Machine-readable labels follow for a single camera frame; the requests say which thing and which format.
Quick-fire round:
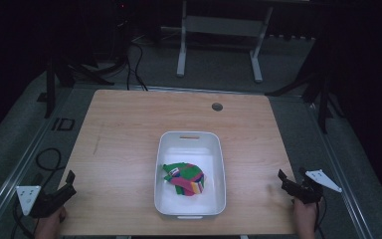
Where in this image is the black tripod stand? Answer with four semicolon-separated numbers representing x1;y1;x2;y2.
36;54;127;120
266;31;346;135

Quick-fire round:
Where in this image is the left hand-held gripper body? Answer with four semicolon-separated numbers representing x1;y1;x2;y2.
15;184;78;219

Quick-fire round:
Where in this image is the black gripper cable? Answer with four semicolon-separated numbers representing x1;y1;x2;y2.
10;198;36;239
313;194;328;239

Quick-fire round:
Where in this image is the white metal stand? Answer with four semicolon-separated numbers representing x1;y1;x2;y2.
176;0;275;84

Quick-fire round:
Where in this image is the person's left hand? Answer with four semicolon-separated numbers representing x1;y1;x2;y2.
34;205;68;239

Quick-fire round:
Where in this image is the black floor cable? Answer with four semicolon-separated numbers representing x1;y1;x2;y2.
124;39;149;92

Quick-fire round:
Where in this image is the white plastic basin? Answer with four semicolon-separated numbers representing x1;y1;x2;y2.
153;130;228;220

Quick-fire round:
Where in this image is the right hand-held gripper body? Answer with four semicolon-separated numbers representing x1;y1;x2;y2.
281;169;343;205

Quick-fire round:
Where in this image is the black looped cable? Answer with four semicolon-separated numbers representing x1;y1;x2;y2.
35;146;68;187

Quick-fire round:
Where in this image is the person's right hand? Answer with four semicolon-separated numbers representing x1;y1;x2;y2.
291;196;323;239

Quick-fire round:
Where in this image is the green pink striped cloth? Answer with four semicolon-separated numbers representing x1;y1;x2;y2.
161;161;206;197

